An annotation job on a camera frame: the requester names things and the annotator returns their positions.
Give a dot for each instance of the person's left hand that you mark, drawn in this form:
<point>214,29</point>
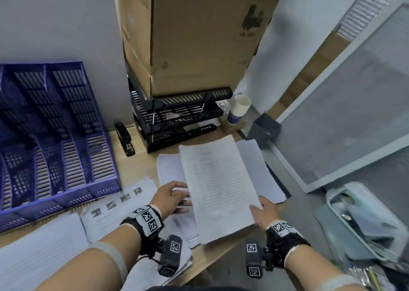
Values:
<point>166,199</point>

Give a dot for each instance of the person's right hand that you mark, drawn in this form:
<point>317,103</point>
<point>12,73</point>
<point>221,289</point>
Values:
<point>268,214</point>

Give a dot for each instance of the person's right thumb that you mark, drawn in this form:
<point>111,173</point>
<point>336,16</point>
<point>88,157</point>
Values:
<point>256,211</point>

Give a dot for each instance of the person's left thumb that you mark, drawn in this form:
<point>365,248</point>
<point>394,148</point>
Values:
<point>179,187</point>

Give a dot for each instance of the stapled printed paper stack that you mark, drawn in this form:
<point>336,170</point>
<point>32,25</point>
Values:
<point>220,185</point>

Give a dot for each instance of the person's right forearm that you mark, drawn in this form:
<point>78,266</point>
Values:
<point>319,268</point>

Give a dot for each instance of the person's left forearm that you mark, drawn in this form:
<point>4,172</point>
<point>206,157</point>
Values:
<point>92,268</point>

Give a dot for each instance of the printed text paper sheet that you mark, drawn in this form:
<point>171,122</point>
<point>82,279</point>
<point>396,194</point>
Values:
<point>169,169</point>

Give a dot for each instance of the black stacked letter tray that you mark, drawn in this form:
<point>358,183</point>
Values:
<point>179,131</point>

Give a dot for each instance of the black stapler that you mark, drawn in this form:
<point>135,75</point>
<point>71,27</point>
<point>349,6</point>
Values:
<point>125,139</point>

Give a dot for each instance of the paper sheets with photos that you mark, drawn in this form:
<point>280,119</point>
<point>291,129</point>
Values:
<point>108,217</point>

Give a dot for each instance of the small brown cardboard box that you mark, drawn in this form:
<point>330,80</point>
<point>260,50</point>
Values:
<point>235,128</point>

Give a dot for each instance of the dark grey square box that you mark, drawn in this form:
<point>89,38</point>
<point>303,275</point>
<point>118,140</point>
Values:
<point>263,130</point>

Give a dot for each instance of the plain white paper sheets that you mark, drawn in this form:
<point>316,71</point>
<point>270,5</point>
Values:
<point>143,276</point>

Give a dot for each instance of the white and blue paper cup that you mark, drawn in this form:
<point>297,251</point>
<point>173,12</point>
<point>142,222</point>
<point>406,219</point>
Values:
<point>238,108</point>

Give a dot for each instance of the pale green waste bin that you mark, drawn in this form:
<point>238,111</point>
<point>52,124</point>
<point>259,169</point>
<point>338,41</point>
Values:
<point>361,223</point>

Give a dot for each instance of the purple plastic file organizer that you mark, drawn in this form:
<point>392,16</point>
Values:
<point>57,134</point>

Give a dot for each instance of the white framed grey panel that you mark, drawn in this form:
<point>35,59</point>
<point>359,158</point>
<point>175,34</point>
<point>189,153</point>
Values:
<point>351,108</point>

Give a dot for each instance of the large brown cardboard box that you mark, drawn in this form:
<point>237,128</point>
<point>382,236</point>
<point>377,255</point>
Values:
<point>198,38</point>

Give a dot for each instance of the lined white paper stack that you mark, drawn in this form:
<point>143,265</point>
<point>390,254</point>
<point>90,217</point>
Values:
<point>38,255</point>

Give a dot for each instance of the brown cardboard sheet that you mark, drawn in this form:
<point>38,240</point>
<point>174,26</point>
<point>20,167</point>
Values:
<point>314,65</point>

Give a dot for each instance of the white leaning board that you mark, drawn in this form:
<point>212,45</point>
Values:
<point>287,45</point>

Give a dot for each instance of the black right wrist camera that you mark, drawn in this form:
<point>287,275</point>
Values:
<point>255,259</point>

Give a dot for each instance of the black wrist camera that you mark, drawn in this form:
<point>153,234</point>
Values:
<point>169,255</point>
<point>255,259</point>

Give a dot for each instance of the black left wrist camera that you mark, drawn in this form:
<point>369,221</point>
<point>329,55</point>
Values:
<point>169,255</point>

